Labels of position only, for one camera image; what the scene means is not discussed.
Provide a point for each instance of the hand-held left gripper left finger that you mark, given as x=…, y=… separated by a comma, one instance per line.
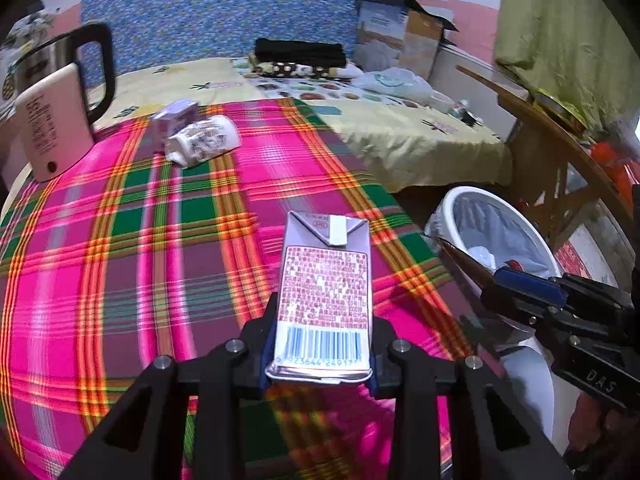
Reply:
x=265, y=360

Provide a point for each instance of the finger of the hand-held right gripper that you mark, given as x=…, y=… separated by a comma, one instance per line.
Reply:
x=530, y=285
x=515, y=307

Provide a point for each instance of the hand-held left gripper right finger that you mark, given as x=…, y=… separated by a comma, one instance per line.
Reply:
x=385, y=375

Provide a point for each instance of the white trash bin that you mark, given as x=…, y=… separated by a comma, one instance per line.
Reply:
x=525, y=385

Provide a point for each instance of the purple drink carton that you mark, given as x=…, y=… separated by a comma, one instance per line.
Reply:
x=320, y=300

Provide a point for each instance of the person's right hand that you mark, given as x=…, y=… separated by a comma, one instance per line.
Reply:
x=600, y=430

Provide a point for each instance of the red crumpled wrapper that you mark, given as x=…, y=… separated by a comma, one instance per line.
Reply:
x=511, y=265

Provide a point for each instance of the white crumpled paper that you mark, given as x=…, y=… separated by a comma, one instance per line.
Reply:
x=481, y=255

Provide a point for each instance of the translucent bin liner bag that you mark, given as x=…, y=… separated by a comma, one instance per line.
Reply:
x=480, y=225

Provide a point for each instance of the orange object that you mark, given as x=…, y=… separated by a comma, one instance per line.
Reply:
x=615, y=170

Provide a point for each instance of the pink plaid tablecloth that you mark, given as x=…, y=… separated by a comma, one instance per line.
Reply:
x=125, y=260

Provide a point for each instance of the wooden table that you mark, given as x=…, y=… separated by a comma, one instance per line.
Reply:
x=530, y=110

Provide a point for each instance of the metal plate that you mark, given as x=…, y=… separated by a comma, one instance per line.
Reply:
x=560, y=112

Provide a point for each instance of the small bottle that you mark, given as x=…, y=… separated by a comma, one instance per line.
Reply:
x=459, y=109

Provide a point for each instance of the crumpled printed paper cup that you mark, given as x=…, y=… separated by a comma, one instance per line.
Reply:
x=205, y=140

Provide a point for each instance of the white plastic bag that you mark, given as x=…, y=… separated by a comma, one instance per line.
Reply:
x=395, y=85

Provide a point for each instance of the green cloth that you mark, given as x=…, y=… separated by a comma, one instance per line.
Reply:
x=550, y=35

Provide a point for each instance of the small purple carton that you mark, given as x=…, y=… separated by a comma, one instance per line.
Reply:
x=175, y=115

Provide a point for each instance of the brown polka dot pillow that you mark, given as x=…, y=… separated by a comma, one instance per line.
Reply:
x=300, y=70

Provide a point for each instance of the cardboard box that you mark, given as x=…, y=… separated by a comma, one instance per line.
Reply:
x=385, y=30

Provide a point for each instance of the black folded cloth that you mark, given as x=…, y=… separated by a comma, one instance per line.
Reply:
x=300, y=51

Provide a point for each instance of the pink flat container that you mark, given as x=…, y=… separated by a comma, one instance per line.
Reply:
x=50, y=120

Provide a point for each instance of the blue patterned headboard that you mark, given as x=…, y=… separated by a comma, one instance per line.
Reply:
x=225, y=5

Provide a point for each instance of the pineapple print cloth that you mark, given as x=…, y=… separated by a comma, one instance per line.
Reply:
x=10, y=85

